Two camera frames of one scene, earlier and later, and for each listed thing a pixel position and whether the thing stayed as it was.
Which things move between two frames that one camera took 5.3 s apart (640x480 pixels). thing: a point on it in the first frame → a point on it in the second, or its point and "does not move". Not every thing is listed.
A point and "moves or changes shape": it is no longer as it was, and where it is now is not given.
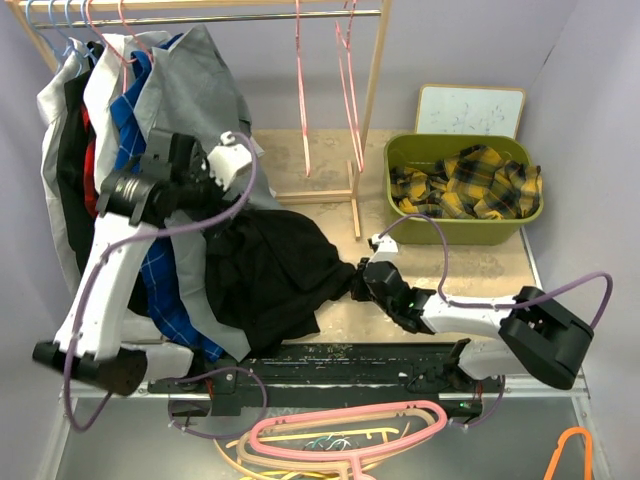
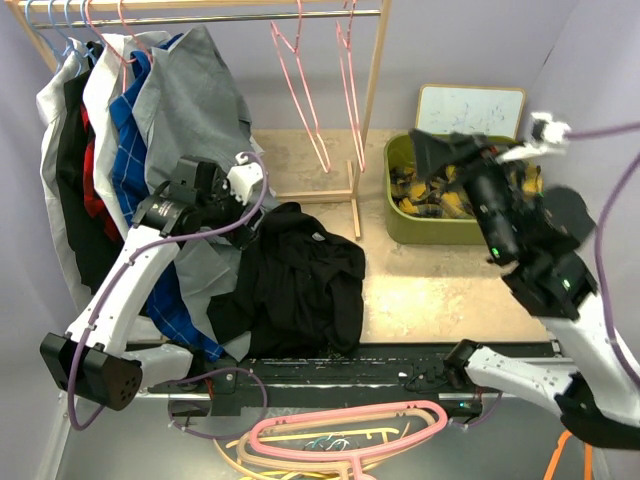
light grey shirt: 47,101 does not move
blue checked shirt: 168,286 does not move
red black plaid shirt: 88,147 does not move
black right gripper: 357,283 → 463,149
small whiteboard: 469,110 does not move
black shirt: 269,272 moves or changes shape
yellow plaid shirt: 472,182 does not move
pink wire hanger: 344,47 does not move
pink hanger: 301,93 → 275,33
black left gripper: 200,168 → 241,235
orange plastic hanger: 588,450 does not move
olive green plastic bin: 481,189 does not move
